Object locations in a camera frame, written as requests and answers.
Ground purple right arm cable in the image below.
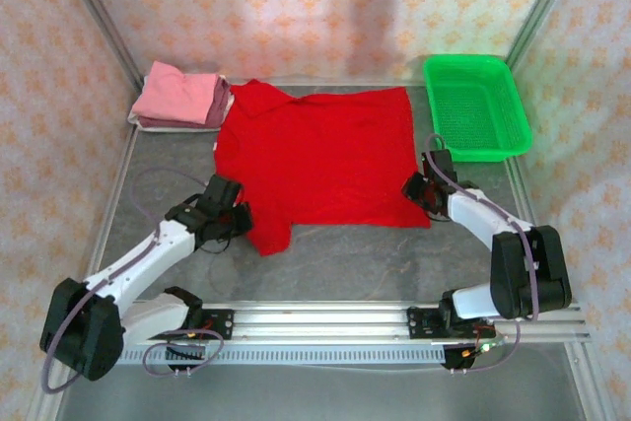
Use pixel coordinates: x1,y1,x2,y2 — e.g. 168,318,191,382
424,133,541,376

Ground white folded t-shirt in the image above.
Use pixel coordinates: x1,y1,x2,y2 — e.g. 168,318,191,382
128,74,239,134

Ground aluminium mounting rail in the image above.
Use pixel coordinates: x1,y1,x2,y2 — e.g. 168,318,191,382
132,303,592,344

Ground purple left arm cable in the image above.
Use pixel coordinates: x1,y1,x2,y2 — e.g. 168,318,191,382
41,167,224,395

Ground aluminium frame post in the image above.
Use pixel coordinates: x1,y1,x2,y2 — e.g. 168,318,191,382
506,0,586,75
54,0,147,93

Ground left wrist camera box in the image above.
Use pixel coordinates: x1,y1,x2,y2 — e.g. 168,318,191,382
199,174,244,209

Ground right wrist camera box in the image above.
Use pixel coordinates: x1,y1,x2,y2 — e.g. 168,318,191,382
418,147,457,183

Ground red t-shirt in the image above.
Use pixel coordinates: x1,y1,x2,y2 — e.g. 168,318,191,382
212,78,433,257

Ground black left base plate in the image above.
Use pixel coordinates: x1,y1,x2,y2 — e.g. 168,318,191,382
186,309,236,342

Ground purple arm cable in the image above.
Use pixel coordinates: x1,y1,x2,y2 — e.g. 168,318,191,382
424,133,541,376
41,167,224,395

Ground slotted grey cable duct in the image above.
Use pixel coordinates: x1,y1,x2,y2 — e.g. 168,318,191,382
120,345,448,366

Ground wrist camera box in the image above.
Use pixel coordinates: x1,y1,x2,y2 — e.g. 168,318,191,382
199,174,244,209
418,147,457,183

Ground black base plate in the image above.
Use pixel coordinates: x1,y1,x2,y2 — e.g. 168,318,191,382
186,309,236,342
406,307,494,342

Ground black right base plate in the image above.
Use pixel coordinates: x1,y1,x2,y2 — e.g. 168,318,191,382
406,307,494,342

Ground small circuit board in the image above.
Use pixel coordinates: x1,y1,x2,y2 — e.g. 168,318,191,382
460,335,509,359

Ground green plastic basket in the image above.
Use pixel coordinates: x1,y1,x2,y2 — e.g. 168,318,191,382
422,53,534,164

